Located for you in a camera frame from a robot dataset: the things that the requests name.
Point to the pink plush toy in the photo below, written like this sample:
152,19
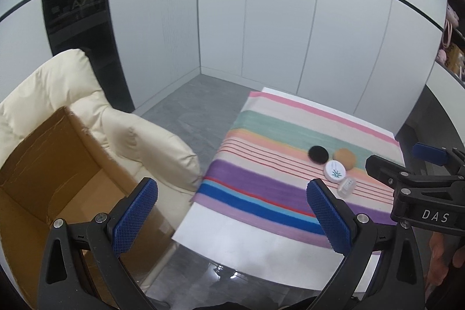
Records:
451,14

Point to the white table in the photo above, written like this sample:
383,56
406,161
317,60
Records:
254,244

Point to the white round compact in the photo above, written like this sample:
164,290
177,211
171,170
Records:
335,171

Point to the small clear jar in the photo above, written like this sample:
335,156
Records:
347,185

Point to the cream padded chair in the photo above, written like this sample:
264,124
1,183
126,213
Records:
72,77

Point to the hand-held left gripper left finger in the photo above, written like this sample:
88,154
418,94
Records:
136,215

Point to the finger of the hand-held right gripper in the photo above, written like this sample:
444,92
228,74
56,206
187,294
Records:
381,164
428,152

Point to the black round puff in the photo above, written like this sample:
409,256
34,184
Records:
318,154

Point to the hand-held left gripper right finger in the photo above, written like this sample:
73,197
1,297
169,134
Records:
328,219

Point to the striped colourful cloth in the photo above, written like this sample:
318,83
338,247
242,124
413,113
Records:
254,135

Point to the pink pompom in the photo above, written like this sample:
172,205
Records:
441,55

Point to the beige makeup sponge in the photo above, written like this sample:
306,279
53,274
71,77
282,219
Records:
345,156

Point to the brown paper bag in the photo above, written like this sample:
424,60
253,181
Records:
457,57

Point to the person's right hand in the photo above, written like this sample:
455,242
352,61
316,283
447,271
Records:
441,255

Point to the white curved cabinet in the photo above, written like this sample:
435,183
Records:
441,85

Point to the brown cardboard box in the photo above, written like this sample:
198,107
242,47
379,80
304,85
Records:
43,168

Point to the dark glass panel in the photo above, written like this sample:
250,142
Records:
80,5

